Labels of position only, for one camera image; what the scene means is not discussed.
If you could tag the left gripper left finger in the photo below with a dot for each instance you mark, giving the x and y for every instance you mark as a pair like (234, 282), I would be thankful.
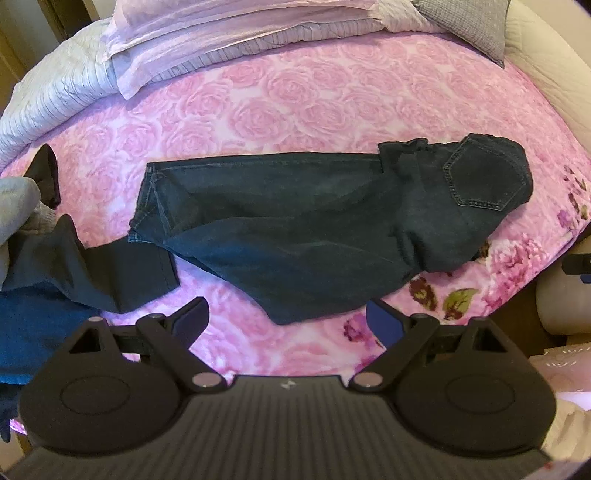
(189, 322)

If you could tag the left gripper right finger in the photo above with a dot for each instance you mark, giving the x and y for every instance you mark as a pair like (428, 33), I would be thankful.
(389, 325)

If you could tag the dark blue jeans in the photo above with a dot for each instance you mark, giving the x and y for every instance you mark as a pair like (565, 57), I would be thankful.
(309, 234)

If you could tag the black garment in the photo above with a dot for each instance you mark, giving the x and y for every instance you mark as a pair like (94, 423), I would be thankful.
(116, 277)

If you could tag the blue denim garment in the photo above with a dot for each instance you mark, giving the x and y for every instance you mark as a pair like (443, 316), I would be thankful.
(35, 321)

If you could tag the pink rose blanket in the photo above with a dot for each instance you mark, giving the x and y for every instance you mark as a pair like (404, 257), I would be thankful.
(342, 95)

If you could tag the white striped quilt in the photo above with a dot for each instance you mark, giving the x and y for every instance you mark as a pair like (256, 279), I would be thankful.
(71, 78)

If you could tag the folded lilac blanket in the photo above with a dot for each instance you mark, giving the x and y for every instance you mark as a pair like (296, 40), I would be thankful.
(146, 38)

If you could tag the grey checked cushion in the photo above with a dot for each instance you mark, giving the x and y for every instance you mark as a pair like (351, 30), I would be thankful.
(480, 23)

